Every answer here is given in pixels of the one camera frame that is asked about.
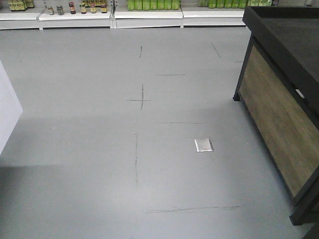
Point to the white store shelving unit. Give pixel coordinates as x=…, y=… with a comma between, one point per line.
x=32, y=14

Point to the small dark glass jar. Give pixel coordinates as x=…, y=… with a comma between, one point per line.
x=60, y=10

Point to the dark sauce jar red lid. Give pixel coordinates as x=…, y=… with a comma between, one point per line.
x=72, y=7

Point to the black wooden produce display stand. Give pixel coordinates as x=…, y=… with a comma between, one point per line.
x=279, y=85

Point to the metal floor outlet plate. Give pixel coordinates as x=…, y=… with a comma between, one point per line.
x=203, y=145

